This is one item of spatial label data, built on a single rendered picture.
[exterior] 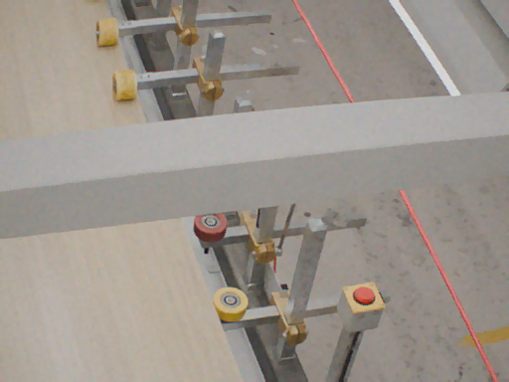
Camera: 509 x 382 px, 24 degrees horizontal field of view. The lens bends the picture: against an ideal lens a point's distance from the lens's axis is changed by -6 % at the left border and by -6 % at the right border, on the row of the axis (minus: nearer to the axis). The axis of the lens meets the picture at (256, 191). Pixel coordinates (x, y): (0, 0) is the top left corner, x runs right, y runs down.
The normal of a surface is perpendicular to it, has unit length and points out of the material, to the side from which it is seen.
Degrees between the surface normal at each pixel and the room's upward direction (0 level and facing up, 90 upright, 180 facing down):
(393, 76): 0
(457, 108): 0
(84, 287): 0
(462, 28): 61
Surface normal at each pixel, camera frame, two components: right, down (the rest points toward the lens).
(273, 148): 0.14, -0.72
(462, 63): -0.76, -0.26
